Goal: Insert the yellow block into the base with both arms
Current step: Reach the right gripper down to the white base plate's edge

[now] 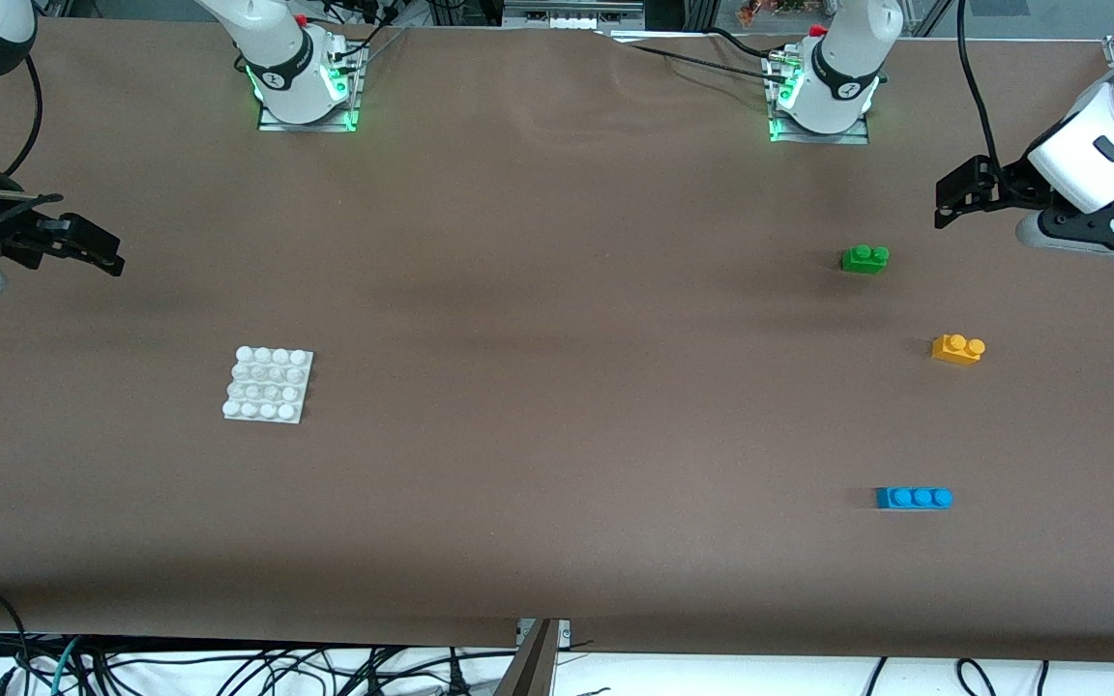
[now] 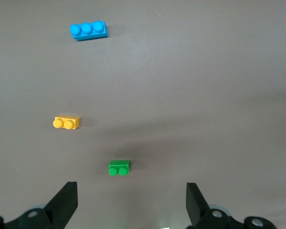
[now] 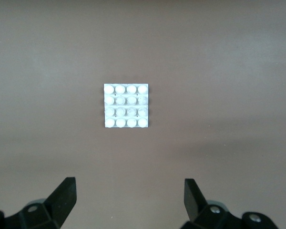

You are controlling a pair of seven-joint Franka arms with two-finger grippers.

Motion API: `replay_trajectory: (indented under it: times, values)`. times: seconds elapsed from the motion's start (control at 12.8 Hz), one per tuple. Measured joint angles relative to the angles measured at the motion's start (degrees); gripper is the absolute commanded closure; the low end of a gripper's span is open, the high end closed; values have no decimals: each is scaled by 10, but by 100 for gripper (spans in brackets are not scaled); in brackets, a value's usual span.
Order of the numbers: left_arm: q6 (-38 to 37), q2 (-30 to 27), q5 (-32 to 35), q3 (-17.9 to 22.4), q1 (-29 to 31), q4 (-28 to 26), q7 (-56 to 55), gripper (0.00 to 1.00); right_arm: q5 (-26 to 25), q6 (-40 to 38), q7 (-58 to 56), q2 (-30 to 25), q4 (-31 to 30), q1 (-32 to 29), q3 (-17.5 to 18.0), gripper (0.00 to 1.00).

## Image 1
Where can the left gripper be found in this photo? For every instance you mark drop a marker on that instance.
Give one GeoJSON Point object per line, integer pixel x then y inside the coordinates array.
{"type": "Point", "coordinates": [1010, 186]}

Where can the yellow two-stud block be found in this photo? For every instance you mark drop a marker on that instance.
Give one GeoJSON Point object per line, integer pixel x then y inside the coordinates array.
{"type": "Point", "coordinates": [953, 351]}

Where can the white studded base plate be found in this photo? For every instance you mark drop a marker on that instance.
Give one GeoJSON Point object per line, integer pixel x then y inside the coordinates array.
{"type": "Point", "coordinates": [267, 387]}

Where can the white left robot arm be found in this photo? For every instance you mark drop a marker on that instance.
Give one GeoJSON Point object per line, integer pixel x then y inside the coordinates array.
{"type": "Point", "coordinates": [847, 58]}

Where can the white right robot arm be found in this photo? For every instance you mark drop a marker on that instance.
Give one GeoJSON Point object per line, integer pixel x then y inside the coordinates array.
{"type": "Point", "coordinates": [277, 48]}

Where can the green two-stud block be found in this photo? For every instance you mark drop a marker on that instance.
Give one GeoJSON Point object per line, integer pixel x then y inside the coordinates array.
{"type": "Point", "coordinates": [864, 261]}

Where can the blue three-stud block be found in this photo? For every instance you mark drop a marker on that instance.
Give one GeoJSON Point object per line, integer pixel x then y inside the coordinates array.
{"type": "Point", "coordinates": [915, 499]}

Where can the orange red object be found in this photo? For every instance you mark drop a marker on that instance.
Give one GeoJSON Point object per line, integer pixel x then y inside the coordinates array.
{"type": "Point", "coordinates": [770, 10]}

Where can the brown table cover sheet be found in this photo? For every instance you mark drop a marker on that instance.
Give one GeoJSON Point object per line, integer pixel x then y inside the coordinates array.
{"type": "Point", "coordinates": [422, 483]}

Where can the black camera mounting bracket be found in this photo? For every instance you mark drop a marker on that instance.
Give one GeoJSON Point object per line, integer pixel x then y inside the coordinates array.
{"type": "Point", "coordinates": [1089, 227]}

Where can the grey aluminium frame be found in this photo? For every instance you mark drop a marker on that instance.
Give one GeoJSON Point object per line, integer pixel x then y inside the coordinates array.
{"type": "Point", "coordinates": [567, 17]}

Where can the small metal edge bracket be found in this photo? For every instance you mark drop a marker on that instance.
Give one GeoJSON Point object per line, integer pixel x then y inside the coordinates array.
{"type": "Point", "coordinates": [565, 633]}

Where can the dark wedge post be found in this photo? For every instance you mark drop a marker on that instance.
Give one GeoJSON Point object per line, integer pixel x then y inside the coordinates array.
{"type": "Point", "coordinates": [530, 672]}

